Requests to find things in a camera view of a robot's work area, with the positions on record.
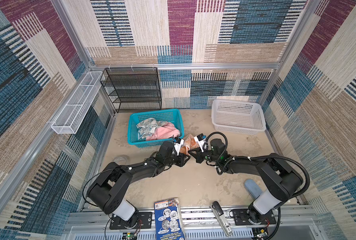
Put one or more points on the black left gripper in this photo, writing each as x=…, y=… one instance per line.
x=181, y=161

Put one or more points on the black silver stapler tool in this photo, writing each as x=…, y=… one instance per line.
x=221, y=218

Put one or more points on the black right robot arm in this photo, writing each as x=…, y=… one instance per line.
x=284, y=178

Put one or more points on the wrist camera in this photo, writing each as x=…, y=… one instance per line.
x=201, y=140
x=178, y=143

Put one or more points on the pink terry towel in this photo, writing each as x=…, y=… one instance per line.
x=164, y=130

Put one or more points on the white plastic basket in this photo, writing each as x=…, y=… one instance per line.
x=238, y=117

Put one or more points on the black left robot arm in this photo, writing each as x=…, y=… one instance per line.
x=108, y=190

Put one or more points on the blue bunny pattern towel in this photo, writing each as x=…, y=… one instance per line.
x=147, y=127

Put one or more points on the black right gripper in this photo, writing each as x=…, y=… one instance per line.
x=198, y=155

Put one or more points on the white wire mesh tray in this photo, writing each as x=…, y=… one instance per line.
x=76, y=108

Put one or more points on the orange bunny pattern towel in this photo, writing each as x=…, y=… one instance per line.
x=189, y=144

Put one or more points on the teal plastic basket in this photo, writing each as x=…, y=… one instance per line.
x=170, y=115

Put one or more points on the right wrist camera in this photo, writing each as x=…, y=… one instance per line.
x=201, y=140

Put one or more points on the blue printed package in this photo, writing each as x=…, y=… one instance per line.
x=168, y=220

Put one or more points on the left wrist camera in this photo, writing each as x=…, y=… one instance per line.
x=178, y=143

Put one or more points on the black wire shelf rack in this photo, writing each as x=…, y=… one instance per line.
x=133, y=89

